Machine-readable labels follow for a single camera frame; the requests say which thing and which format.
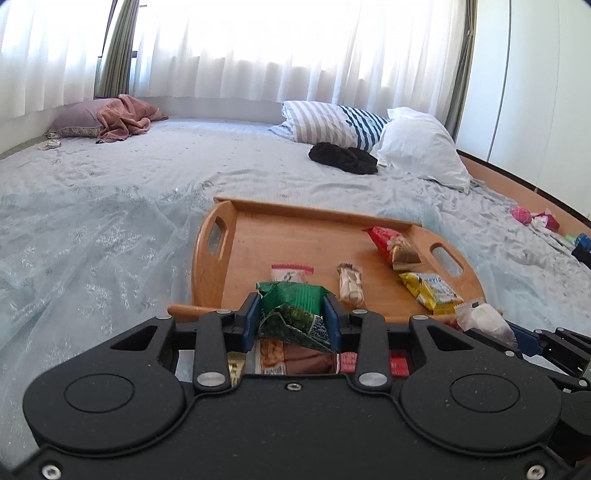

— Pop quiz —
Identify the red and white small toy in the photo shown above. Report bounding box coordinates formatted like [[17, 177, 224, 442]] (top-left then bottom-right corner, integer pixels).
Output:
[[531, 209, 561, 232]]

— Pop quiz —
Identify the white sheer curtain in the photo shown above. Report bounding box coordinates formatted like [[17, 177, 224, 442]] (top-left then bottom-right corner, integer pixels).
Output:
[[0, 0, 467, 123]]

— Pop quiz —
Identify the green snack packet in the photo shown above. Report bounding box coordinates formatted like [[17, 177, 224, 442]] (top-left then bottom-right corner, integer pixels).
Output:
[[256, 280, 335, 354]]

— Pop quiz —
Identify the grey-green curtain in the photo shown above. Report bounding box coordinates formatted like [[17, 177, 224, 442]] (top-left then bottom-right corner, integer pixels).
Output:
[[442, 0, 477, 141], [93, 0, 141, 100]]

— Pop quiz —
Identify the pale blue bed sheet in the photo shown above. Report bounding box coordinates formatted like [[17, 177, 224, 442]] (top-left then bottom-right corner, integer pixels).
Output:
[[0, 117, 591, 278]]

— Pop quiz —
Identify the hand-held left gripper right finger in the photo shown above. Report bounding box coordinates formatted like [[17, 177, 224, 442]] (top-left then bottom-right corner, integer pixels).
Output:
[[322, 294, 476, 393]]

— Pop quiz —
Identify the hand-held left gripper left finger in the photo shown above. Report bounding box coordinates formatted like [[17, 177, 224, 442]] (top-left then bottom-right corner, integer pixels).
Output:
[[111, 292, 262, 393]]

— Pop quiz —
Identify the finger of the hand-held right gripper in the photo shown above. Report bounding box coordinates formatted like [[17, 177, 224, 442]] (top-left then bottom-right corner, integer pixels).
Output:
[[462, 329, 525, 361], [510, 325, 591, 370]]

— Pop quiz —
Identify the pink crumpled cloth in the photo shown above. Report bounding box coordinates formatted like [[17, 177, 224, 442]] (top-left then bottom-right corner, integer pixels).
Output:
[[96, 93, 169, 144]]

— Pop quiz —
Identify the black crumpled cloth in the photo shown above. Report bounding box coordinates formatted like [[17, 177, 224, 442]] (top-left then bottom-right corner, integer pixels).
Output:
[[308, 142, 379, 175]]

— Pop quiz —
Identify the wooden tray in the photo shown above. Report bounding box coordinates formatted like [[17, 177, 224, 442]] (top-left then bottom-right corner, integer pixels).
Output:
[[167, 196, 488, 324]]

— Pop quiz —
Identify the gold snack packet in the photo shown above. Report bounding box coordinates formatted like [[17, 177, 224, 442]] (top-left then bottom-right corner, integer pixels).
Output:
[[226, 352, 245, 386]]

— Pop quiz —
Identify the white wardrobe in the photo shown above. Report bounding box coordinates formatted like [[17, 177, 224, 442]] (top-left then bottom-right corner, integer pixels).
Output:
[[455, 0, 591, 220]]

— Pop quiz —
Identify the purple pillow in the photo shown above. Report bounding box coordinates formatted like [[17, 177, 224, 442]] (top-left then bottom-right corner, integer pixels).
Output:
[[48, 98, 118, 138]]

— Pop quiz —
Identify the clear nougat packet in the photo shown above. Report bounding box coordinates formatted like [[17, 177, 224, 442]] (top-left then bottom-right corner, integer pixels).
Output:
[[336, 263, 366, 309]]

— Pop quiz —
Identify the wooden bed frame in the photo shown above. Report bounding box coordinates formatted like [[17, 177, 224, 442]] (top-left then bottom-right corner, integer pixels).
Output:
[[456, 149, 591, 234]]

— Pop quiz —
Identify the red triangular snack packet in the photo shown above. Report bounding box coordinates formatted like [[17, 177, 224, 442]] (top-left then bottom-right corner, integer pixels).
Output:
[[361, 225, 423, 271]]

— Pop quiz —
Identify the pink snack packet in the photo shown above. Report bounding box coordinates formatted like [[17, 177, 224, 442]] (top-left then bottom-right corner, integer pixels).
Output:
[[271, 263, 315, 283]]

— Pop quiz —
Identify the white snack packet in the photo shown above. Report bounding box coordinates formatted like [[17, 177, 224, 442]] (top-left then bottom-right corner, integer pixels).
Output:
[[455, 300, 518, 349]]

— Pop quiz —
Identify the striped pillow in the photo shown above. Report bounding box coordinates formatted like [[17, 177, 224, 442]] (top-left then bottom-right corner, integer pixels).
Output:
[[269, 100, 393, 154]]

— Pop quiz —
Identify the yellow snack packet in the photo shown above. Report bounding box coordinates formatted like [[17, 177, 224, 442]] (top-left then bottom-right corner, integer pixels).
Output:
[[398, 271, 465, 315]]

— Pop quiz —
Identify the brown chocolate packet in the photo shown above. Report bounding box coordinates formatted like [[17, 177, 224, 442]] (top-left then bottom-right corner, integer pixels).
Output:
[[254, 339, 340, 376]]

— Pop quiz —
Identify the white pillow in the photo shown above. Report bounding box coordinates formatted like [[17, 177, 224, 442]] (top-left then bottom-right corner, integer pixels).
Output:
[[372, 107, 472, 193]]

